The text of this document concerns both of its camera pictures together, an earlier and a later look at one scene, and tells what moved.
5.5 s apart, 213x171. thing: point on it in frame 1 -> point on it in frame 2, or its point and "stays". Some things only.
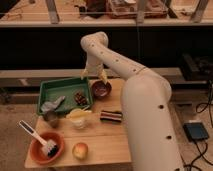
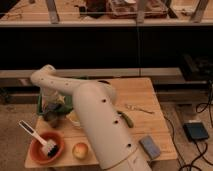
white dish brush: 49,146 stays
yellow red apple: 80,150 stays
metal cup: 52,118 stays
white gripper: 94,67 -> 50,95
